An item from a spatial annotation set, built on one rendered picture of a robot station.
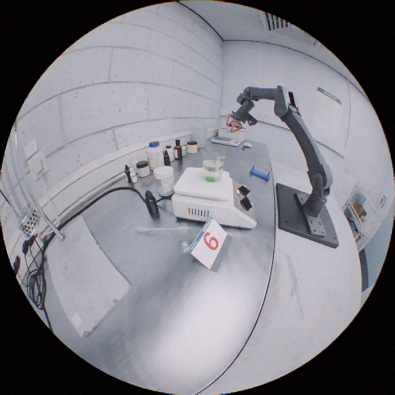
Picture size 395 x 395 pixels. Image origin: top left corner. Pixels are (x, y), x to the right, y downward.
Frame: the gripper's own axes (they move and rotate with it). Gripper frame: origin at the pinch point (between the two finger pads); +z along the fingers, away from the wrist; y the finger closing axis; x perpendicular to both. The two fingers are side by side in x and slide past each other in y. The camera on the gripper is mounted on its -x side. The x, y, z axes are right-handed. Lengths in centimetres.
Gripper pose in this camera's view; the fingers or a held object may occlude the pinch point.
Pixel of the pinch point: (229, 127)
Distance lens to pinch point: 73.6
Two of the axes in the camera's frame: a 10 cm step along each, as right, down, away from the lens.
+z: -4.8, 4.7, 7.4
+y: -0.5, -8.6, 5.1
